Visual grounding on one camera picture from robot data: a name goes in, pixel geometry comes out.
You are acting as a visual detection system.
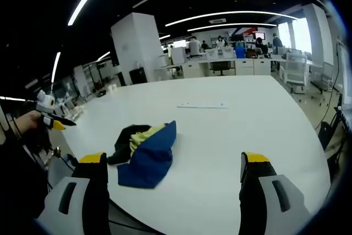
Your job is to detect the black office chair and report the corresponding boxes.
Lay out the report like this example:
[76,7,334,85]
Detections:
[210,61,231,76]

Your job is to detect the black floor cable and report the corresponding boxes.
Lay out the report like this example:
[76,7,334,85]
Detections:
[316,61,342,131]

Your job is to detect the black cabinet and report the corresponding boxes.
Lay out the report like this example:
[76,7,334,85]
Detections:
[129,67,149,85]

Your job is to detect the person's left hand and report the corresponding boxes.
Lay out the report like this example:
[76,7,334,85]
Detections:
[16,110,45,133]

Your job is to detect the yellow grey blue garment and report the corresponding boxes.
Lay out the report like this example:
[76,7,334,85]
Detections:
[107,121,177,189]

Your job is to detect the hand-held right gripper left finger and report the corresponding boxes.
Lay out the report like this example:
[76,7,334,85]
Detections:
[37,151,111,235]

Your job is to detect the white desk row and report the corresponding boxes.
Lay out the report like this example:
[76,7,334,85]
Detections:
[156,53,276,79]

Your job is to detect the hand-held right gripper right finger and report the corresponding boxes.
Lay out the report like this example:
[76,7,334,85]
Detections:
[238,151,313,235]

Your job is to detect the white square pillar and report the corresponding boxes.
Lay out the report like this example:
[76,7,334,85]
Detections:
[111,12,163,86]

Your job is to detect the white mesh chair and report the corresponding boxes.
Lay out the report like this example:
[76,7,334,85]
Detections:
[312,61,335,92]
[284,52,308,94]

